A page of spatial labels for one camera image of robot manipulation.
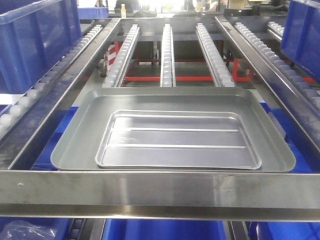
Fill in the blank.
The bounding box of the blue bin upper left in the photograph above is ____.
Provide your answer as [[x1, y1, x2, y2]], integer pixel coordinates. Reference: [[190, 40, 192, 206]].
[[0, 0, 82, 94]]

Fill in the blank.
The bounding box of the blue bin lower left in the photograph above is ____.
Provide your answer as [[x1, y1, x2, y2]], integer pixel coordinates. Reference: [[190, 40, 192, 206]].
[[0, 217, 71, 240]]

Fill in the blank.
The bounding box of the large grey metal tray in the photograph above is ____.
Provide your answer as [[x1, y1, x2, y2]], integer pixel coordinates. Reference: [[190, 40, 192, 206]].
[[50, 87, 296, 172]]

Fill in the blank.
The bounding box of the red floor frame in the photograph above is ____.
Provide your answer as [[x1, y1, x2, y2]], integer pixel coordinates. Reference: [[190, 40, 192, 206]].
[[124, 58, 316, 83]]

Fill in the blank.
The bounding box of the steel flow rack frame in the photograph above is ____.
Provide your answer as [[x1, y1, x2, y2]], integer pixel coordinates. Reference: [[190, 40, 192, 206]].
[[0, 18, 320, 222]]

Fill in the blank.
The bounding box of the blue bin lower right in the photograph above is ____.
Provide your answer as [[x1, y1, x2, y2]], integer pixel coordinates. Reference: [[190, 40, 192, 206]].
[[246, 221, 320, 240]]

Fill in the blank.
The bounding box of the far right roller track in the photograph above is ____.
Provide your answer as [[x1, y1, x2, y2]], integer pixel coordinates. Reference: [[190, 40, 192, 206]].
[[234, 22, 320, 112]]

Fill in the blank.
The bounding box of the middle white roller track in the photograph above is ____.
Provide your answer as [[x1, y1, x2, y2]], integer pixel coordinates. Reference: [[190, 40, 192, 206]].
[[160, 23, 176, 87]]

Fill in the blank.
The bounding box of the right white roller track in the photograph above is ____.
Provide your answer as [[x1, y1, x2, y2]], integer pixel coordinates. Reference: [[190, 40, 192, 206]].
[[196, 23, 236, 87]]

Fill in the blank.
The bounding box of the blue box lower middle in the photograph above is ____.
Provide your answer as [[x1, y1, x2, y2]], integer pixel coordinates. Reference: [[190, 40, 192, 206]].
[[102, 219, 227, 240]]

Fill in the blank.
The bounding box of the lower rack roller track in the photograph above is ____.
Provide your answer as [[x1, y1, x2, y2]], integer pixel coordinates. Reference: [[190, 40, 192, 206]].
[[67, 218, 86, 240]]

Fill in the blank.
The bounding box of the blue bin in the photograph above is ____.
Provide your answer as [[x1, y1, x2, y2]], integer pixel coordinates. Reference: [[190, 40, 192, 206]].
[[0, 0, 82, 94], [280, 0, 320, 82], [0, 217, 71, 240], [246, 221, 320, 240]]

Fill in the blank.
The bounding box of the left white roller track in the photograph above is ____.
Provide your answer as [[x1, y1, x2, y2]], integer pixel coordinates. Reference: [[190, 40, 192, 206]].
[[102, 24, 140, 88]]

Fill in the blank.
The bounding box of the white roller track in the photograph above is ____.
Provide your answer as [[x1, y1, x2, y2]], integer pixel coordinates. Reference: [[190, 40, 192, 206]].
[[160, 23, 176, 87], [196, 23, 236, 87], [102, 24, 140, 88]]

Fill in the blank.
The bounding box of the far left roller track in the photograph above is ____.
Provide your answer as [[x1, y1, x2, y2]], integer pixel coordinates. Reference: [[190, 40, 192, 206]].
[[0, 24, 103, 138]]

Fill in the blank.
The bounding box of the blue bin upper right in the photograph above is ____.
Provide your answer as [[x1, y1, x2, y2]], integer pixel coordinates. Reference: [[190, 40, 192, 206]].
[[280, 0, 320, 82]]

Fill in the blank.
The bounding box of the red white striped post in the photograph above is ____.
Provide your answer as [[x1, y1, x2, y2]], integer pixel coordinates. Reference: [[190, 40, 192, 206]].
[[104, 41, 121, 75]]

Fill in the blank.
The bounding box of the small silver ribbed tray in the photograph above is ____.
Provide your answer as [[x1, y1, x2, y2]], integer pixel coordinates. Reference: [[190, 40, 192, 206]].
[[95, 110, 262, 170]]

